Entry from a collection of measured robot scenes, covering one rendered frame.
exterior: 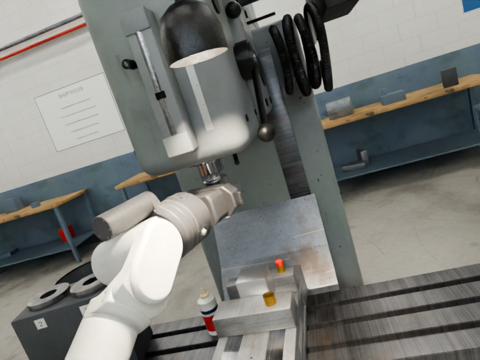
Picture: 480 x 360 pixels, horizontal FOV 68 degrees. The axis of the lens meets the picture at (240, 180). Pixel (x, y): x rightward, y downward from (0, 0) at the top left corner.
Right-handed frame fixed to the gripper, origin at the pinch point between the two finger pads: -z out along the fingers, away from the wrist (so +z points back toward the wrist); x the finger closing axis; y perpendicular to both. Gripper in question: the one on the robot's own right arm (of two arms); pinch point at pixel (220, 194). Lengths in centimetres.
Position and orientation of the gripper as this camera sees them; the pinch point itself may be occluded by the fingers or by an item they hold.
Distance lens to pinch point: 67.3
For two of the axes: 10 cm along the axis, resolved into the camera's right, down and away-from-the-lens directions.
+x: -8.5, 1.7, 5.0
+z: -4.3, 3.1, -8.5
